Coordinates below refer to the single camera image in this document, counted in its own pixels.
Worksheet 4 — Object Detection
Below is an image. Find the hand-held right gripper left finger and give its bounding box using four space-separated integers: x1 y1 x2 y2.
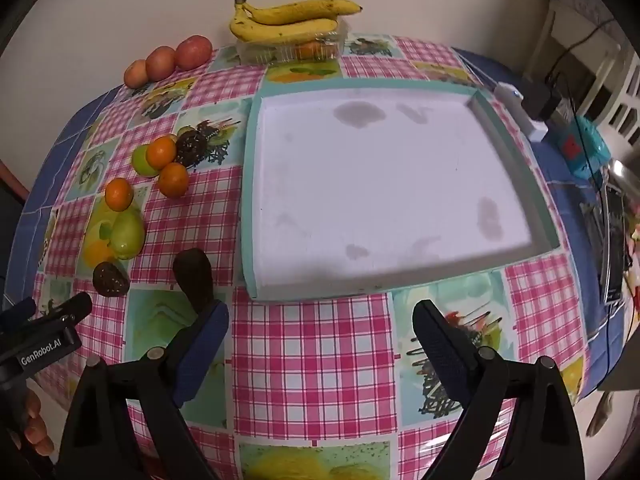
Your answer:
54 299 231 480

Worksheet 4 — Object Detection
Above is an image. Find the small red apple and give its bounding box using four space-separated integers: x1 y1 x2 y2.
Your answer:
123 59 150 89

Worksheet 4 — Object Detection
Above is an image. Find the black smartphone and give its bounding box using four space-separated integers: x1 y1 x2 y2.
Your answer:
597 180 629 307

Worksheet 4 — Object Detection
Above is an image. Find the teal plastic device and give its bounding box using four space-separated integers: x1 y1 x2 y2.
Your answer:
552 115 612 180

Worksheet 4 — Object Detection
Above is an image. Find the black power adapter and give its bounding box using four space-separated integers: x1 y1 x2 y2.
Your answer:
522 81 564 122

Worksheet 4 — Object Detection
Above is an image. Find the person's left hand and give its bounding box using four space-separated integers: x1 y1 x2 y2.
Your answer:
9 389 55 463

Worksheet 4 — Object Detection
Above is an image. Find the silver metal dish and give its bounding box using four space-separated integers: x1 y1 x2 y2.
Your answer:
606 159 640 197

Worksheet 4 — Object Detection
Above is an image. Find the white tray with teal rim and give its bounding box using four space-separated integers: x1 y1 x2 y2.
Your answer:
240 78 561 302

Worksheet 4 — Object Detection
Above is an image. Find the pink checkered printed tablecloth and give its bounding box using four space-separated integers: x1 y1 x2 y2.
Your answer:
30 35 601 480

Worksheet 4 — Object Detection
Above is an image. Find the long yellow banana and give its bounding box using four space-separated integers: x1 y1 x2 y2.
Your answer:
233 0 363 26

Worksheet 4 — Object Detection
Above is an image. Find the large dark brown avocado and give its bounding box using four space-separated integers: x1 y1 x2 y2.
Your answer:
172 248 216 317

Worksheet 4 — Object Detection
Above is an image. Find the clear plastic container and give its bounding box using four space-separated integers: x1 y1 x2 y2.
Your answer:
235 16 351 65

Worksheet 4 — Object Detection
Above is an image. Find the large red apple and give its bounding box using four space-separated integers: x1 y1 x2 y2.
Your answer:
175 35 214 72

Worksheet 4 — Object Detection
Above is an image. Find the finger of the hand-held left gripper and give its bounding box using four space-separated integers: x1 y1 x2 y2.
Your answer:
31 291 94 330
0 298 37 335

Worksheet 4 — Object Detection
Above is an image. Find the short yellow banana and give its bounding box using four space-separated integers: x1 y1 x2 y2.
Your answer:
229 7 341 42

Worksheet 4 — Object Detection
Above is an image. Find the green mango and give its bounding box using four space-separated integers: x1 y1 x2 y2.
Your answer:
109 208 146 261

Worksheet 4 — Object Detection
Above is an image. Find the black cable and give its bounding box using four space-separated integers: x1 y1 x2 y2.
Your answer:
544 17 618 111

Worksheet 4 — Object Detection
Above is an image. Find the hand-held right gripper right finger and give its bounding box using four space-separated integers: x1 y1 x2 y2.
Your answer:
411 299 586 480

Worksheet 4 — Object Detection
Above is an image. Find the medium red apple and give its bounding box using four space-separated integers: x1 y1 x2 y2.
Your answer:
145 46 177 82

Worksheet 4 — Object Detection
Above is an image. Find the small dark brown avocado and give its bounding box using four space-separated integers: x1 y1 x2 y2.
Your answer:
92 261 131 297

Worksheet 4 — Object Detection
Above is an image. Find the orange with stem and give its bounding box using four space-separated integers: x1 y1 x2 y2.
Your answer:
146 137 178 171

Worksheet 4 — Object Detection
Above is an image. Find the white power strip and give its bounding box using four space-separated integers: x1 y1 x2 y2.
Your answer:
495 81 550 142

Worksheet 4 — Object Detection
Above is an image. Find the white chair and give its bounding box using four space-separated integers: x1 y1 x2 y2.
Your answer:
520 0 640 147

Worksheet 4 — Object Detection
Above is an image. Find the round green fruit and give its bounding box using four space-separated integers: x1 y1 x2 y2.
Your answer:
131 145 160 178

